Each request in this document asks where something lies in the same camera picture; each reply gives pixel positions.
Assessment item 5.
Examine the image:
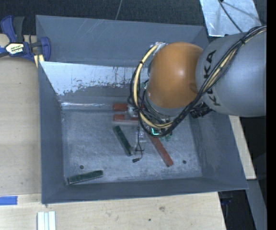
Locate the grey metal bin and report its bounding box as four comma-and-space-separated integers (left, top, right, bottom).
35, 15, 249, 205

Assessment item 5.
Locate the red-brown flat block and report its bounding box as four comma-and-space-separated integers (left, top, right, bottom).
112, 103, 129, 112
148, 135, 174, 168
113, 114, 139, 122

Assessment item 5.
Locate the pale wood flat board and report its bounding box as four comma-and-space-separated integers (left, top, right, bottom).
0, 55, 43, 196

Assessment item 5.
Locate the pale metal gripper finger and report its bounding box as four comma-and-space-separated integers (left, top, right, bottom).
131, 131, 145, 154
112, 119, 140, 127

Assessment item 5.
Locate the dark green flat block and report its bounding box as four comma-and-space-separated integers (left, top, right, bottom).
112, 125, 133, 157
67, 170, 104, 185

